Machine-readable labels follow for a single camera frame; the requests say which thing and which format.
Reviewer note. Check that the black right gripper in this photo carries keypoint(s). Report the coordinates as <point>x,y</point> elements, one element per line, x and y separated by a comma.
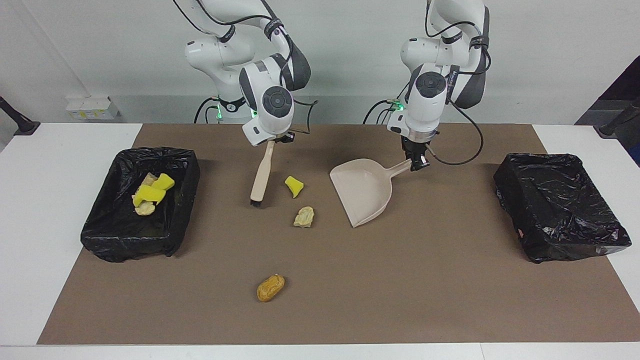
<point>285,138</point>

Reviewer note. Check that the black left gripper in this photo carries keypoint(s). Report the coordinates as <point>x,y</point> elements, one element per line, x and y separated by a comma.
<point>415,147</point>

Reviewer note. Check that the beige hand brush black bristles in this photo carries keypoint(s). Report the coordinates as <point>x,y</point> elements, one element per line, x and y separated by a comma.
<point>261,180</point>

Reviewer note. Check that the yellow sponge scrap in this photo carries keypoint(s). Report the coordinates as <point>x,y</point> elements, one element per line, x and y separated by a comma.
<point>163,182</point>
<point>149,194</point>
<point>294,186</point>

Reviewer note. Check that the beige plastic dustpan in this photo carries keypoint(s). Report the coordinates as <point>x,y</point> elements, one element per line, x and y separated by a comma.
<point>365,190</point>

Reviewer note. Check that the beige sponge scrap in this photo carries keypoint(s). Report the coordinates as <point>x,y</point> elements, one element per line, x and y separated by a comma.
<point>145,209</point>
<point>304,217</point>
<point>148,178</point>

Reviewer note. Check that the orange brown sponge lump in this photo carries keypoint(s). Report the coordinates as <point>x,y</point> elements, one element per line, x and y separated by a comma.
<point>270,288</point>

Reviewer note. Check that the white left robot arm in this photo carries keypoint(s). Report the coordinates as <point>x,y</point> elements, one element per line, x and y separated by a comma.
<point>430,115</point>

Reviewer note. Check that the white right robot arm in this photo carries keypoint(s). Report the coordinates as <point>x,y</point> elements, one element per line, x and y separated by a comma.
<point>270,75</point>

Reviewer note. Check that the black bag lined bin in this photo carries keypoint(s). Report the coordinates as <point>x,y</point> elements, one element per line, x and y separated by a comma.
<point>115,235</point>
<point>560,210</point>

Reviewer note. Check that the brown paper table mat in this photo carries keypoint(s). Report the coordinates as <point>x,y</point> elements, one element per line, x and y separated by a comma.
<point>450,300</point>

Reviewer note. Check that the black stand foot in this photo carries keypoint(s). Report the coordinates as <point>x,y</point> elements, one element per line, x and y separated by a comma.
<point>22,125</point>
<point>612,127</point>

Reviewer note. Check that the dark furniture panel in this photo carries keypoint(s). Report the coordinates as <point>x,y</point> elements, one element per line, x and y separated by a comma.
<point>627,90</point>

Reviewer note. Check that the white wall socket box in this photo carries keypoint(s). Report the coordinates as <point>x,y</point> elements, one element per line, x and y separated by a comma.
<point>92,107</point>

